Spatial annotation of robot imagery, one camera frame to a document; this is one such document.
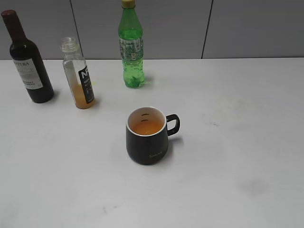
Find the black ceramic mug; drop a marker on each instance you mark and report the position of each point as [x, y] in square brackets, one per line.
[147, 132]

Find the NFC orange juice bottle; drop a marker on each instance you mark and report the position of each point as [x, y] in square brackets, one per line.
[77, 74]

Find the green plastic soda bottle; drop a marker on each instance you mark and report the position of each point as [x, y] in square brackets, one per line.
[130, 34]

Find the dark red wine bottle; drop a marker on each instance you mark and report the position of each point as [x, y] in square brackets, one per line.
[27, 60]

